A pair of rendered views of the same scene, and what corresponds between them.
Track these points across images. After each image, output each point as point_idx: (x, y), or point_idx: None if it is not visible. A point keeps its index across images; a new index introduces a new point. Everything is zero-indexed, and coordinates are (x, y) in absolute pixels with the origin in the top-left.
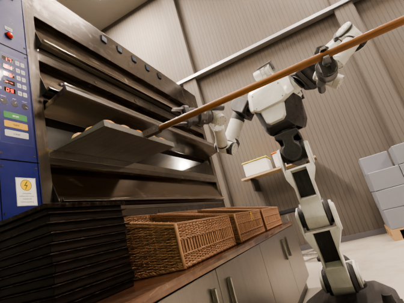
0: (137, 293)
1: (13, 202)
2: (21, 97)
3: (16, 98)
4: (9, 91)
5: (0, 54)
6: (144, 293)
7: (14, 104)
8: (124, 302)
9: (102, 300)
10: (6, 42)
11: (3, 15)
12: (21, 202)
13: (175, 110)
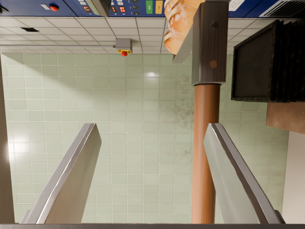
0: (297, 126)
1: (230, 12)
2: (125, 2)
3: (129, 6)
4: (123, 9)
5: (87, 12)
6: (295, 131)
7: (136, 7)
8: (284, 127)
9: (299, 102)
10: (66, 8)
11: (32, 8)
12: (234, 8)
13: (88, 157)
